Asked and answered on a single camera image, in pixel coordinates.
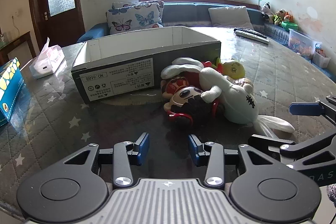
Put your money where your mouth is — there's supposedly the blue yellow-dotted tissue box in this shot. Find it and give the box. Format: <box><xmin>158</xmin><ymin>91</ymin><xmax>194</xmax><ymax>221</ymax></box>
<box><xmin>0</xmin><ymin>57</ymin><xmax>25</xmax><ymax>127</ymax></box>

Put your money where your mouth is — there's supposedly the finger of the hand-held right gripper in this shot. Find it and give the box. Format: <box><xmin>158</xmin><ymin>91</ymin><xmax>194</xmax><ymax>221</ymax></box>
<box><xmin>289</xmin><ymin>95</ymin><xmax>336</xmax><ymax>132</ymax></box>
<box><xmin>248</xmin><ymin>131</ymin><xmax>336</xmax><ymax>161</ymax></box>

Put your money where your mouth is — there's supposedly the butterfly print pillow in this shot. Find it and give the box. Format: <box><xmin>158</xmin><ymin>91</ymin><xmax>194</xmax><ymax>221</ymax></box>
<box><xmin>112</xmin><ymin>1</ymin><xmax>165</xmax><ymax>23</ymax></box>
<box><xmin>106</xmin><ymin>3</ymin><xmax>163</xmax><ymax>35</ymax></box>

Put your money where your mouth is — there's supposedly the dark cardboard box white inside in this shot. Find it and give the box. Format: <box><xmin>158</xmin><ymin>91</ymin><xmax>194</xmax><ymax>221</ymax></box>
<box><xmin>70</xmin><ymin>26</ymin><xmax>221</xmax><ymax>104</ymax></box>

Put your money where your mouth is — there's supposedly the grey remote control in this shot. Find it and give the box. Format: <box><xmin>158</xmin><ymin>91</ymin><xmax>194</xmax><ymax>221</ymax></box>
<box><xmin>235</xmin><ymin>30</ymin><xmax>270</xmax><ymax>43</ymax></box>

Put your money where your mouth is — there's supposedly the white pillow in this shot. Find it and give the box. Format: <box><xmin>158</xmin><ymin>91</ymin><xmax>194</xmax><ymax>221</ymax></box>
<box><xmin>208</xmin><ymin>6</ymin><xmax>254</xmax><ymax>30</ymax></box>

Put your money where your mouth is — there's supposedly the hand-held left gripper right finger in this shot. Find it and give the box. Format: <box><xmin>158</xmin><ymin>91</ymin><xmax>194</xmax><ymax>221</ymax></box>
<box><xmin>188</xmin><ymin>134</ymin><xmax>276</xmax><ymax>188</ymax></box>

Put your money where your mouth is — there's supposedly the green yellow plush toy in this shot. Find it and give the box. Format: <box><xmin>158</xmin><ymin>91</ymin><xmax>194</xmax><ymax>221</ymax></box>
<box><xmin>272</xmin><ymin>10</ymin><xmax>285</xmax><ymax>25</ymax></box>

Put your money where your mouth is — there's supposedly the yellow round toy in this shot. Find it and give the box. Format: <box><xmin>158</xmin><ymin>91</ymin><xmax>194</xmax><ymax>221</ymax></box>
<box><xmin>222</xmin><ymin>60</ymin><xmax>246</xmax><ymax>80</ymax></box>

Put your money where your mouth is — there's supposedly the beige brown patterned toy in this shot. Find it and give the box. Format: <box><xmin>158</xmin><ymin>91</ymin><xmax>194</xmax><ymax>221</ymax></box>
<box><xmin>231</xmin><ymin>76</ymin><xmax>254</xmax><ymax>89</ymax></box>

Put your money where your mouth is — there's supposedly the black remote control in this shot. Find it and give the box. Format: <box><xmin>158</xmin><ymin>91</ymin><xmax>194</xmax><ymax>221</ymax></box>
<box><xmin>234</xmin><ymin>28</ymin><xmax>267</xmax><ymax>38</ymax></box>

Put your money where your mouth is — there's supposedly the green bowl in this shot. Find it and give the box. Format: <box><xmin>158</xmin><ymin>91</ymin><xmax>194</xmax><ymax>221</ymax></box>
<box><xmin>281</xmin><ymin>21</ymin><xmax>300</xmax><ymax>31</ymax></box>

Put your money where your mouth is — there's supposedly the black white cow plush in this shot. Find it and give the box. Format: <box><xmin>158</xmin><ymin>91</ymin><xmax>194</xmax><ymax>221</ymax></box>
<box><xmin>261</xmin><ymin>2</ymin><xmax>274</xmax><ymax>21</ymax></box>

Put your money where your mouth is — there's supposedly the dark wooden side table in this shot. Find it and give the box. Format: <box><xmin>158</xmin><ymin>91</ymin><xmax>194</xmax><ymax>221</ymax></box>
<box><xmin>0</xmin><ymin>31</ymin><xmax>36</xmax><ymax>65</ymax></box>

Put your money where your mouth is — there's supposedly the grey quilted star desktop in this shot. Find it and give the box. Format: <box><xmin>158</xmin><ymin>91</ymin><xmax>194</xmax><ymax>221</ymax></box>
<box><xmin>0</xmin><ymin>27</ymin><xmax>336</xmax><ymax>214</ymax></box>

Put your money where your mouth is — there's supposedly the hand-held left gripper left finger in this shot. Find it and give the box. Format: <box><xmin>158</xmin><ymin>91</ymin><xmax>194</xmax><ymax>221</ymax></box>
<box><xmin>63</xmin><ymin>132</ymin><xmax>150</xmax><ymax>188</ymax></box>

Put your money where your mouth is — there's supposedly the clear plastic storage box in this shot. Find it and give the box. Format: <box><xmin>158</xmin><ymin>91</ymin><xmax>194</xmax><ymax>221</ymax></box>
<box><xmin>288</xmin><ymin>28</ymin><xmax>322</xmax><ymax>60</ymax></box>

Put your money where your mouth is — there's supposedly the blue sofa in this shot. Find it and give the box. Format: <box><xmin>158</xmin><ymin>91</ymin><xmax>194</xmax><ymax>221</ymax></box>
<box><xmin>76</xmin><ymin>0</ymin><xmax>336</xmax><ymax>77</ymax></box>

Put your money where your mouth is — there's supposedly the white pink tissue pack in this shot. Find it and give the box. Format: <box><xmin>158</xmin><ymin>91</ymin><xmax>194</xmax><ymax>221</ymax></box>
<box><xmin>29</xmin><ymin>37</ymin><xmax>65</xmax><ymax>80</ymax></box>

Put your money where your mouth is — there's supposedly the big-eyed black-haired doll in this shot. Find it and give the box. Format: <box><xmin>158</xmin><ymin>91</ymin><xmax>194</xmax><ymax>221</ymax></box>
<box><xmin>163</xmin><ymin>85</ymin><xmax>223</xmax><ymax>126</ymax></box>

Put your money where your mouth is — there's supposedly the red costume figurine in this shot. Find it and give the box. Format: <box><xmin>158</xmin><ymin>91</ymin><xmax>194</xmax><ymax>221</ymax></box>
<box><xmin>161</xmin><ymin>76</ymin><xmax>190</xmax><ymax>99</ymax></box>

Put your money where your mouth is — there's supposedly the small clear plastic box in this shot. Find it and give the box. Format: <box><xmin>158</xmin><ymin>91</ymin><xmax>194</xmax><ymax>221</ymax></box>
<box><xmin>312</xmin><ymin>47</ymin><xmax>331</xmax><ymax>68</ymax></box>

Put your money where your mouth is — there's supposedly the white plush rabbit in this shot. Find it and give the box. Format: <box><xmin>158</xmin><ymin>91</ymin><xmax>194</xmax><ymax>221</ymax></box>
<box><xmin>161</xmin><ymin>57</ymin><xmax>296</xmax><ymax>134</ymax></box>

